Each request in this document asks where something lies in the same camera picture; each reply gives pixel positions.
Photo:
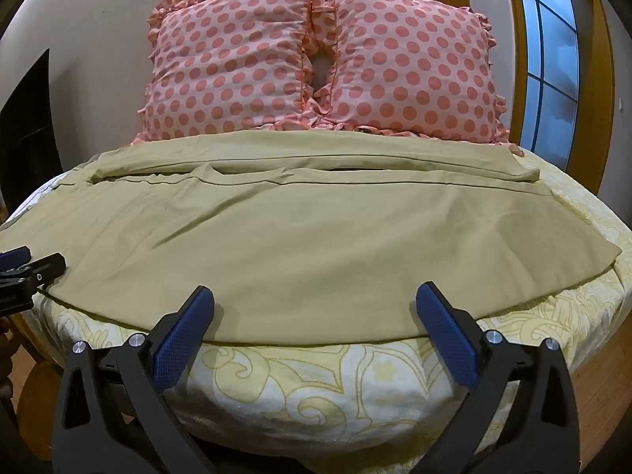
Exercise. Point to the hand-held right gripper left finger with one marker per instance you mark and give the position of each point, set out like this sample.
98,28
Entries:
180,330

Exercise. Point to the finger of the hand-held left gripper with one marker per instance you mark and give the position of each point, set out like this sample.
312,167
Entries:
12,256
37,267

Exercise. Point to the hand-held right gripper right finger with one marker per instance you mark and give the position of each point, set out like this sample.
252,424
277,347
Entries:
448,332

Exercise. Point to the olive green bed sheet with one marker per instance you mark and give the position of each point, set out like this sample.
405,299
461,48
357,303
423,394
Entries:
276,237

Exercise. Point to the bed with floral mattress cover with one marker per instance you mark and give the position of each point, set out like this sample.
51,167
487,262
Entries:
306,395

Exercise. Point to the pink polka dot pillow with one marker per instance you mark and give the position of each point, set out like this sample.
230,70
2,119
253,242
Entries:
227,64
410,64

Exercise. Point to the dark wall cabinet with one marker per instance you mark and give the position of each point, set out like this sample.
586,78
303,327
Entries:
27,133

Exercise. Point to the wooden bed frame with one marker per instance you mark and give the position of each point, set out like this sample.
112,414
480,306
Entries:
600,395

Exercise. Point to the window with yellow frame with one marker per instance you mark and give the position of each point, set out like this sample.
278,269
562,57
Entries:
548,59

